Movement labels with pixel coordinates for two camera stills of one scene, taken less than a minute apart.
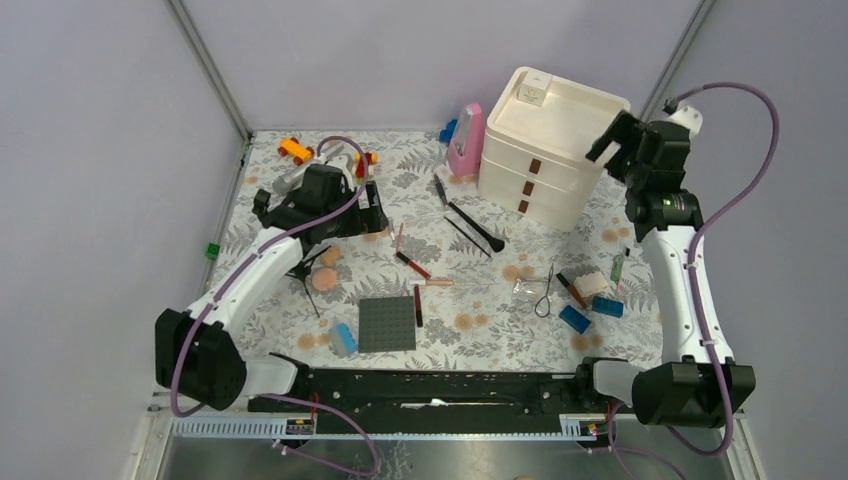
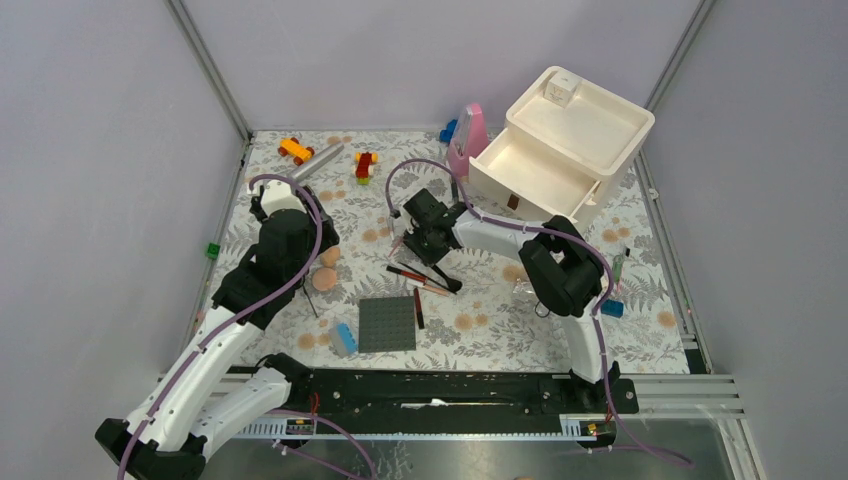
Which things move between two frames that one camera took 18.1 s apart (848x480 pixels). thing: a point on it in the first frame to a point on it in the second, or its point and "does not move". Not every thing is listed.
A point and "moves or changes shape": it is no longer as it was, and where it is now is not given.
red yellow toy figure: (372, 157) does not move
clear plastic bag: (530, 286) does not move
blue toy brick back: (446, 134) does not move
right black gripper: (625, 131) to (430, 257)
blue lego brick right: (608, 306) does not move
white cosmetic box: (533, 87) to (561, 88)
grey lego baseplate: (386, 324) does not move
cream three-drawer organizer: (534, 157) moves or changes shape
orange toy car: (299, 152) does not move
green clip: (212, 250) does not move
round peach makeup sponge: (324, 279) does not move
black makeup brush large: (496, 244) moves or changes shape
